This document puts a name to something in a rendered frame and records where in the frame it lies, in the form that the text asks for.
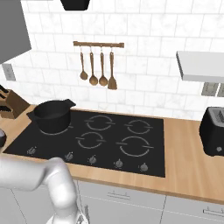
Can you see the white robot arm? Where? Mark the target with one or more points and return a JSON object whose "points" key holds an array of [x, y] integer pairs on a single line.
{"points": [[55, 180]]}

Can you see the wooden spatula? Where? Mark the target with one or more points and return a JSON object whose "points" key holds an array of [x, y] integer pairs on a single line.
{"points": [[112, 83]]}

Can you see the black hob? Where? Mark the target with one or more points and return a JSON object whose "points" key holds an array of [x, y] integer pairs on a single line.
{"points": [[116, 147]]}

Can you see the small wooden spoon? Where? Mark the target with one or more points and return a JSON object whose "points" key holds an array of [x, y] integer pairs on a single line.
{"points": [[83, 75]]}

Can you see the grey hob knob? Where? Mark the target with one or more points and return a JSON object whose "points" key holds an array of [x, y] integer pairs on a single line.
{"points": [[118, 164], [143, 167], [92, 159], [68, 156], [31, 150]]}

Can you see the black pot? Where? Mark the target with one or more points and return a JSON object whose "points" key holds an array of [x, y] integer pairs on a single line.
{"points": [[54, 119]]}

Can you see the grey drawer front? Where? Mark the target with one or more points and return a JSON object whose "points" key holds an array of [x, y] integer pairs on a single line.
{"points": [[140, 195], [186, 210]]}

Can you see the wooden knife block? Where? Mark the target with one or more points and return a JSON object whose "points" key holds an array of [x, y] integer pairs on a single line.
{"points": [[16, 105]]}

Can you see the black toaster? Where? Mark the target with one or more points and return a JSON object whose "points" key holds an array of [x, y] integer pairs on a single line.
{"points": [[213, 131]]}

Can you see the black extractor hood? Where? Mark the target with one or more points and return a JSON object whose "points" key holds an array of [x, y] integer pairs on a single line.
{"points": [[75, 4]]}

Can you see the wooden hanging rail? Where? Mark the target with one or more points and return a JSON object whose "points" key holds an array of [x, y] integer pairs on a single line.
{"points": [[99, 44]]}

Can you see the grey wall socket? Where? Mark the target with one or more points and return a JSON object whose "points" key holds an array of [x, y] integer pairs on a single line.
{"points": [[9, 72], [209, 89], [221, 90]]}

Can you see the white wall shelf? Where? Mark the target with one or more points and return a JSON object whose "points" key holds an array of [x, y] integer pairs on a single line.
{"points": [[204, 65]]}

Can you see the grey wall cupboard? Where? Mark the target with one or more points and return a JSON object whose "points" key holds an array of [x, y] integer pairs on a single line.
{"points": [[11, 26]]}

